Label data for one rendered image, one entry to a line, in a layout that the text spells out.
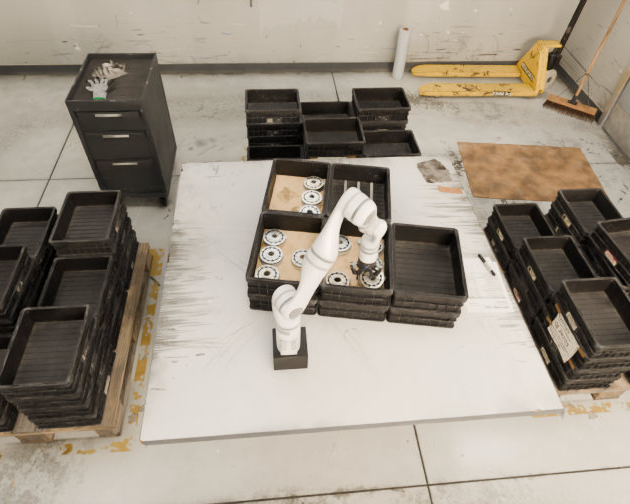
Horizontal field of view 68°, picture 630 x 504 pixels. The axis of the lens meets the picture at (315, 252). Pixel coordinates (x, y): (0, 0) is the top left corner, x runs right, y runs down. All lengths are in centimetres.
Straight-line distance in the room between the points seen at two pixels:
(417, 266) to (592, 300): 105
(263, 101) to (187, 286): 195
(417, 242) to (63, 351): 169
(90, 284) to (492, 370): 204
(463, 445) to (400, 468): 36
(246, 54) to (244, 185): 267
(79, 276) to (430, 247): 186
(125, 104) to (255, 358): 182
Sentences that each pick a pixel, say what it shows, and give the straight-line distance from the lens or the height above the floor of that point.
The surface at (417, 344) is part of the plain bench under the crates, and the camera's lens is 205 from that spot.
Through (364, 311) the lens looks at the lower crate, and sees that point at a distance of 202.
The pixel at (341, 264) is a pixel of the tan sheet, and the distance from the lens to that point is 208.
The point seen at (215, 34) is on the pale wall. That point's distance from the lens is 509.
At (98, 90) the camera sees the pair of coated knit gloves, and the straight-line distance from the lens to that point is 330.
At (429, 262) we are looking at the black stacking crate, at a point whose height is 83.
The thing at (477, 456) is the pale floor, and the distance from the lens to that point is 270.
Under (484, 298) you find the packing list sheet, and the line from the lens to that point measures 229.
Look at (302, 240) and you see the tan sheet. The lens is 217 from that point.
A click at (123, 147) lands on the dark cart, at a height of 55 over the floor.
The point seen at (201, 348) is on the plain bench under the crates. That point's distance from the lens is 202.
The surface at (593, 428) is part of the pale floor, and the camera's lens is 303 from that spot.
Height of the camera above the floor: 242
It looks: 48 degrees down
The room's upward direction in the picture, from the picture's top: 3 degrees clockwise
